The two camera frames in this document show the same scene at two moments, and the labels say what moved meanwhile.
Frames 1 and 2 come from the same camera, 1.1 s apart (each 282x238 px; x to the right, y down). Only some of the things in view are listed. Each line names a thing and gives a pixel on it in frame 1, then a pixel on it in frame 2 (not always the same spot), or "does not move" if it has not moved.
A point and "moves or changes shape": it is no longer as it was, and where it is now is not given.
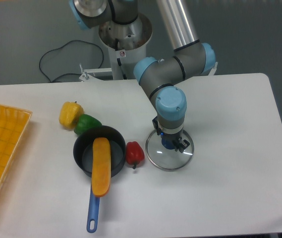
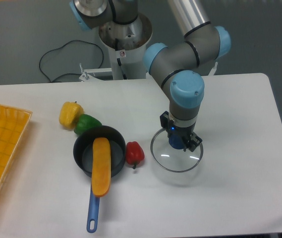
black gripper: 180,145 to 184,132
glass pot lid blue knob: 165,158 moves or changes shape
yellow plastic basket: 3,128 does not move
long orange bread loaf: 101,166 does not move
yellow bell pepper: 69,113 does not move
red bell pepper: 135,153 does not move
